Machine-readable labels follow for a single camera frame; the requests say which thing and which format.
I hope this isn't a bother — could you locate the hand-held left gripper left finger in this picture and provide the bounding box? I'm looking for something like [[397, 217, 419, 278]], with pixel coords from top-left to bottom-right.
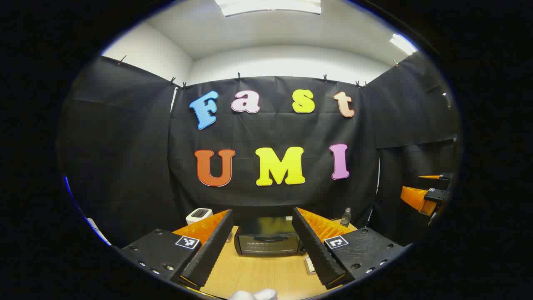
[[120, 209, 234, 289]]

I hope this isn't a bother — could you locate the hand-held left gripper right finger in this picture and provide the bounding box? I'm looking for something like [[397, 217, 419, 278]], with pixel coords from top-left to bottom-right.
[[291, 207, 408, 290]]

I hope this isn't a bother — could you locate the black electric oven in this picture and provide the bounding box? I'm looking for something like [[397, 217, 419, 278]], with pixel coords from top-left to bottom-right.
[[234, 217, 306, 256]]

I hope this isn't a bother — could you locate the white toaster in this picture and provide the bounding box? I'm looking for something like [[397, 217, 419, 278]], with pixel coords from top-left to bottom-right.
[[186, 208, 214, 225]]

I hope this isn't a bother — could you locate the small ceiling light panel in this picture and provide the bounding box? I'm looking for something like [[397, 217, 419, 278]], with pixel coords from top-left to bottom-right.
[[389, 33, 418, 55]]

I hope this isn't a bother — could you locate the large ceiling light panel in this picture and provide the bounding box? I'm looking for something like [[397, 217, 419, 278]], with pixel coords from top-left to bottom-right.
[[216, 0, 322, 17]]

